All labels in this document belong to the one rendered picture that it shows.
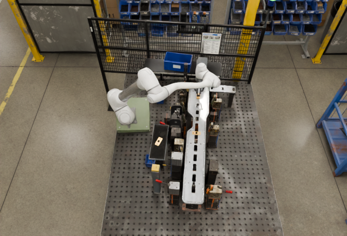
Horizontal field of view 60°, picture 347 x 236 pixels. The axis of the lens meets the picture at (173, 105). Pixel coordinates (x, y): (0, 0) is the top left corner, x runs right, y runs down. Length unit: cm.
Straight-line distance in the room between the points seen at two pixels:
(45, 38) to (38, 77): 63
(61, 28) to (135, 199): 304
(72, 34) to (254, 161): 335
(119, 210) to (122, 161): 50
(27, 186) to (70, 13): 247
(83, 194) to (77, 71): 217
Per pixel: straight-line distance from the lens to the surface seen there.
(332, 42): 550
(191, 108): 316
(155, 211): 293
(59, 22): 500
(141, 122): 331
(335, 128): 455
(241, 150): 329
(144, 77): 260
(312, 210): 401
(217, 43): 344
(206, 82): 283
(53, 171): 416
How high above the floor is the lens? 346
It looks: 51 degrees down
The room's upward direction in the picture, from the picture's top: straight up
